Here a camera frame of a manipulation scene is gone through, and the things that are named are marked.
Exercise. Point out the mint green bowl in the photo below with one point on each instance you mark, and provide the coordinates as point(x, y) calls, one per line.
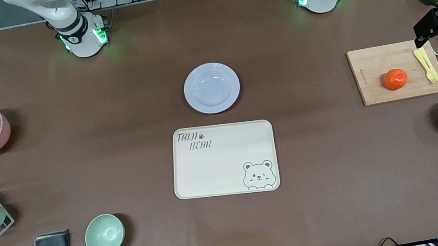
point(104, 234)

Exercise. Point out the orange mandarin fruit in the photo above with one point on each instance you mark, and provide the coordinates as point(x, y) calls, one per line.
point(395, 79)

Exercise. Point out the bamboo cutting board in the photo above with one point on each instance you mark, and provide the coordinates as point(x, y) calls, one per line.
point(373, 77)

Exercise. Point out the brown table mat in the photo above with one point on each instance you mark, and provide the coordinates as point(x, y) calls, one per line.
point(326, 194)

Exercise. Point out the cream bear print tray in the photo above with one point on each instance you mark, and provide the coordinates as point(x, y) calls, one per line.
point(217, 164)

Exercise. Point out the pale lilac round plate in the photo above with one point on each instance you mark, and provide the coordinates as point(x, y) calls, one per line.
point(211, 88)

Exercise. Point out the yellow plastic fork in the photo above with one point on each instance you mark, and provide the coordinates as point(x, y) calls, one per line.
point(420, 58)

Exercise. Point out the yellow plastic knife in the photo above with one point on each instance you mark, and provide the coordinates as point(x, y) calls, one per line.
point(427, 57)

